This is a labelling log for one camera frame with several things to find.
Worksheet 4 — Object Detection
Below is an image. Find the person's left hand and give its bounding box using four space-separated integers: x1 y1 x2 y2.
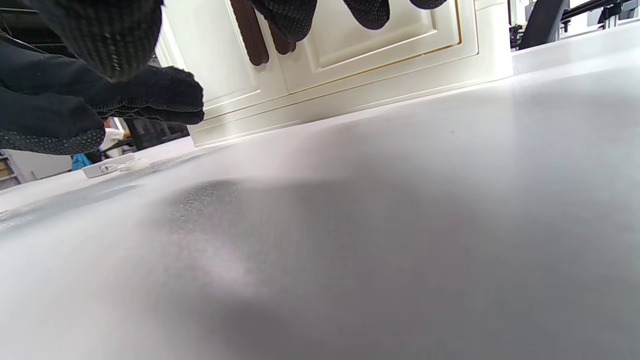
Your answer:
0 37 206 156

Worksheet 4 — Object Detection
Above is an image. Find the person's right hand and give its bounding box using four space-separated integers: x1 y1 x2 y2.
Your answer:
22 0 448 82

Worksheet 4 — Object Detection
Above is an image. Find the cream two-tier cabinet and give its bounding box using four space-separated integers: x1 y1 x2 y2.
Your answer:
155 0 514 148

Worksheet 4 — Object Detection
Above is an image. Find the black padded office chair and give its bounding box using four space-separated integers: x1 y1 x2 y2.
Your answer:
124 117 191 151

